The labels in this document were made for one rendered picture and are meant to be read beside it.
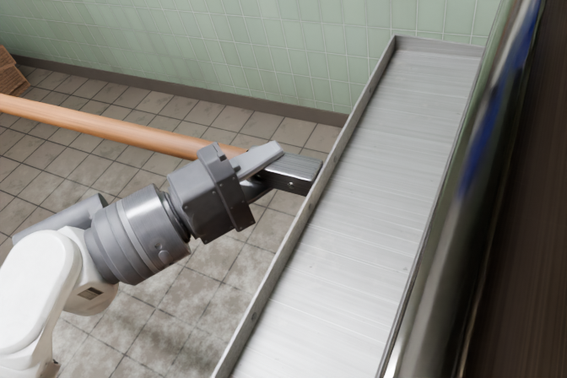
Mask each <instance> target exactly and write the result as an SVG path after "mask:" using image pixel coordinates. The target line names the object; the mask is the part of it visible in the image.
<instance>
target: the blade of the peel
mask: <svg viewBox="0 0 567 378"><path fill-rule="evenodd" d="M484 47H485V46H479V45H473V44H467V43H461V42H455V41H448V40H437V39H431V38H425V37H419V36H413V35H402V34H396V33H393V34H392V36H391V39H390V40H389V42H388V44H387V46H386V48H385V50H384V51H383V53H382V55H381V58H380V60H379V61H378V63H377V64H376V66H375V69H374V71H373V73H372V74H371V75H370V78H369V80H368V82H367V84H366V85H365V87H364V89H363V91H362V93H361V95H360V97H359V99H358V101H357V102H356V104H355V106H354V108H353V110H352V112H351V114H350V116H349V117H348V120H347V121H346V123H345V125H344V127H343V130H342V131H341V132H340V134H339V136H338V138H337V141H336V142H335V143H334V145H333V147H332V150H331V152H330V154H329V155H328V157H327V159H326V161H325V163H324V165H323V166H322V168H321V171H320V172H319V174H318V176H317V178H316V180H315V182H314V184H313V186H312V187H311V189H310V191H309V193H308V195H307V197H306V199H305V200H304V202H303V204H302V206H301V208H300V210H299V212H298V213H297V215H296V217H295V219H294V222H293V223H292V225H291V227H290V228H289V231H288V233H287V235H286V236H285V238H284V240H283V242H282V244H281V246H280V247H279V249H278V252H277V254H276V255H275V257H274V258H273V261H272V263H271V265H270V267H269V269H268V270H267V272H266V274H265V276H264V278H263V280H262V281H261V283H260V285H259V287H258V289H257V291H256V293H255V295H254V296H253V298H252V300H251V303H250V304H249V306H248V308H247V310H246V312H245V314H244V315H243V317H242V319H241V321H240V323H239V325H238V327H237V328H236V330H235V333H234V335H233V337H232V338H231V339H230V341H229V344H228V346H227V348H226V350H225V351H224V353H223V355H222V357H221V359H220V361H219V363H218V365H217V366H216V368H215V370H214V372H213V374H212V376H211V378H375V374H376V371H377V369H378V366H379V363H380V361H381V356H382V354H383V351H384V348H385V346H386V341H387V339H388V336H389V333H390V330H391V328H392V323H393V321H394V318H395V315H396V313H397V308H398V306H399V303H400V300H401V298H402V293H403V290H404V288H405V285H406V282H407V280H408V275H409V273H410V270H411V267H412V265H413V260H414V258H415V255H416V252H417V249H418V247H419V242H420V240H421V237H422V234H423V232H424V227H425V225H426V222H427V219H428V217H429V212H430V209H431V207H432V204H433V201H434V199H435V194H436V192H437V189H438V186H439V184H440V179H441V177H442V174H443V171H444V168H445V166H446V161H447V159H448V156H449V153H450V151H451V146H452V144H453V141H454V138H455V136H456V131H457V128H458V126H459V123H460V120H461V118H462V113H463V111H464V108H465V105H466V103H467V98H468V96H469V93H470V90H471V87H472V85H473V80H474V78H475V75H476V72H477V70H478V65H479V63H480V60H481V57H482V55H483V50H484Z"/></svg>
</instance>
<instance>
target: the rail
mask: <svg viewBox="0 0 567 378"><path fill-rule="evenodd" d="M546 3H547V0H502V1H501V4H500V6H499V11H498V13H497V16H496V19H495V21H494V26H493V29H492V31H491V34H490V37H489V42H488V44H487V47H486V50H485V53H484V55H483V60H482V62H481V65H480V68H479V70H478V75H477V77H476V80H475V83H474V85H473V88H472V93H471V95H470V98H469V101H468V103H467V108H466V110H465V113H464V116H463V118H462V123H461V125H460V128H459V131H458V134H457V137H456V141H455V144H454V147H453V150H452V152H451V157H450V159H449V162H448V165H447V167H446V170H445V174H444V177H443V180H442V182H441V185H440V190H439V192H438V195H437V198H436V200H435V205H434V207H433V210H432V213H431V215H430V218H429V223H428V226H427V229H426V231H425V234H424V238H423V241H422V244H421V246H420V249H419V252H418V256H417V259H416V262H415V264H414V267H413V271H412V274H411V277H410V279H409V282H408V286H407V289H406V292H405V295H404V297H403V300H402V304H401V307H400V310H399V312H398V316H397V320H396V323H395V326H394V328H393V331H392V334H391V338H390V341H389V343H388V346H387V349H386V353H385V356H384V359H383V361H382V364H381V368H380V371H379V374H378V376H377V378H465V374H466V371H467V363H468V360H469V355H470V352H471V347H472V343H473V336H474V333H475V328H476V325H477V320H478V313H479V309H480V305H481V301H482V297H483V290H484V286H485V282H486V278H487V274H488V270H489V263H490V259H491V255H492V250H493V247H494V240H495V236H496V231H497V228H498V223H499V220H500V213H501V209H502V204H503V201H504V196H505V189H506V185H507V181H508V177H509V174H510V167H511V162H512V158H513V154H514V150H515V146H516V139H517V135H518V131H519V127H520V123H521V116H522V112H523V108H524V104H525V100H526V96H527V89H528V84H529V81H530V77H531V73H532V65H533V62H534V57H535V54H536V49H537V43H538V38H539V35H540V30H541V27H542V22H543V15H544V11H545V8H546Z"/></svg>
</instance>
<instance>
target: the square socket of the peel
mask: <svg viewBox="0 0 567 378"><path fill-rule="evenodd" d="M258 147H260V146H258V145H252V146H251V147H250V149H248V150H247V151H246V152H248V151H250V150H252V149H255V148H258ZM322 166H323V163H322V160H321V159H316V158H312V157H308V156H304V155H300V154H293V153H289V152H285V151H284V155H283V156H281V157H280V158H278V159H276V160H275V161H273V162H272V163H271V164H270V165H268V166H266V167H265V168H263V169H262V170H260V171H258V172H257V173H256V174H254V175H252V176H251V177H249V178H248V179H246V180H247V181H249V182H252V183H256V184H259V185H262V186H268V187H271V188H275V189H278V190H281V191H285V192H290V193H293V194H297V195H301V196H304V197H307V195H308V193H309V191H310V189H311V187H312V186H313V184H314V182H315V180H316V178H317V176H318V174H319V172H320V171H321V168H322Z"/></svg>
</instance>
